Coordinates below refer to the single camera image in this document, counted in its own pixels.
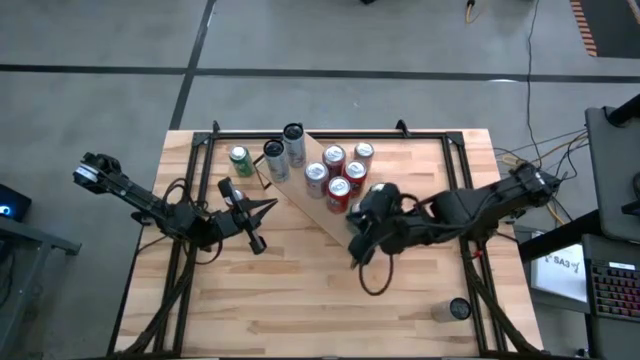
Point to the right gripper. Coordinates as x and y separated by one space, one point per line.
395 230

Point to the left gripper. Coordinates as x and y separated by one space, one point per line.
225 225

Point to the slim can black lid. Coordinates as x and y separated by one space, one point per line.
452 310
277 167

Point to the silver Diet Coke can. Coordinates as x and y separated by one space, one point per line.
334 154
363 150
316 177

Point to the white Celsius slim can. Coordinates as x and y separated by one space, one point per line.
296 150

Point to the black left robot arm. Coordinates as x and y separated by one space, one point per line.
145 202

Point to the black side desk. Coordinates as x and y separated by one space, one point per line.
550 240

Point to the white SA3 sign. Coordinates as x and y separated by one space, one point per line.
560 272

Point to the grey metal side table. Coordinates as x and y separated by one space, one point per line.
40 240

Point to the grey laptop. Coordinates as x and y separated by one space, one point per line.
612 175

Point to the black laptop backlit keyboard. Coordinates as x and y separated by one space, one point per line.
615 292

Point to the black device blue light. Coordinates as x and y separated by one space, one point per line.
11 202

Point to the black tube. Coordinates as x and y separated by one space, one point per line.
625 112

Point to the black mat orange striped edge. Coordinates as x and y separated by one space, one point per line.
615 30

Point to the wooden shelf black metal frame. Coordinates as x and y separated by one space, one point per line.
300 200

